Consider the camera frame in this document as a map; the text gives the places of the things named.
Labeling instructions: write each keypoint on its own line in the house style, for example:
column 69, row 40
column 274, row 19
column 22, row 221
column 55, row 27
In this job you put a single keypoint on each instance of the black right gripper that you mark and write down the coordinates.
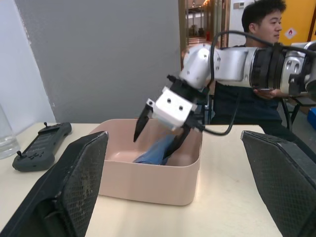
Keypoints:
column 198, row 111

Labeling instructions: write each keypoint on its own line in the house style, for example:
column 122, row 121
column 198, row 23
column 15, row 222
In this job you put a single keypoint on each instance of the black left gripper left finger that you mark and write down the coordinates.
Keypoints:
column 71, row 187

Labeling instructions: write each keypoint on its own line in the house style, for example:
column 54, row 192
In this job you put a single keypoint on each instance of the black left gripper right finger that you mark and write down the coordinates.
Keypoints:
column 284, row 177

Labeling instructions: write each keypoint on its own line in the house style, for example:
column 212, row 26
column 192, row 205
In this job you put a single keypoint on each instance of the blue sock pair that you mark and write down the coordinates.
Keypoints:
column 154, row 153

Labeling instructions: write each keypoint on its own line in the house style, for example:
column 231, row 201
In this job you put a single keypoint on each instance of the dark smartphone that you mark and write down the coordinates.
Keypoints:
column 261, row 89

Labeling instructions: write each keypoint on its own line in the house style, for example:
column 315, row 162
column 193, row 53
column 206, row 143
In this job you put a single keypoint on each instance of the pink plastic container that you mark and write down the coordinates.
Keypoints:
column 148, row 182

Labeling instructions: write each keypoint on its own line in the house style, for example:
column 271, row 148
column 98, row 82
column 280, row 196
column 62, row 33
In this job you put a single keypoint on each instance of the man's bare hand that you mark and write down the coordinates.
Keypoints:
column 272, row 93

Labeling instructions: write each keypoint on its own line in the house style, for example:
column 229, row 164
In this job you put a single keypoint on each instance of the grey handheld game controller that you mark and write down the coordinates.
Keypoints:
column 39, row 148

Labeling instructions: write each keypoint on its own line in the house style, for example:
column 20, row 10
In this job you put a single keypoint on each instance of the blue box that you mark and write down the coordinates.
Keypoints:
column 312, row 118

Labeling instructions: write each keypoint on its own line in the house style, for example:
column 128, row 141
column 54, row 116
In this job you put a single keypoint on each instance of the man in dark shirt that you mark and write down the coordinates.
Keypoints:
column 251, row 106

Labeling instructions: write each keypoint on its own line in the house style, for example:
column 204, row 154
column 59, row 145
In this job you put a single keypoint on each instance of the clear plastic cup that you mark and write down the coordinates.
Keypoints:
column 7, row 140

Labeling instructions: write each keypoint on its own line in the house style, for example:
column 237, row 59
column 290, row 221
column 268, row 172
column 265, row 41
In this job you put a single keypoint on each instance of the flammable warning sign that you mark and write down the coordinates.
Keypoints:
column 290, row 33

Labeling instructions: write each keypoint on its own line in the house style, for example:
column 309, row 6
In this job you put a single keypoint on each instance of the yellow cabinet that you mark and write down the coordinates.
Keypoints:
column 300, row 14

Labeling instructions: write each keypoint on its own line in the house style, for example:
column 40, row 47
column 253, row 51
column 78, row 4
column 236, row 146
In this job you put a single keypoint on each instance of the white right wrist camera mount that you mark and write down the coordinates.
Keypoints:
column 172, row 108

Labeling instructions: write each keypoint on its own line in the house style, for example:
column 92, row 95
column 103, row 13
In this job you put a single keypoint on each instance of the black metal frame table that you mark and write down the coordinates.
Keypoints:
column 300, row 101

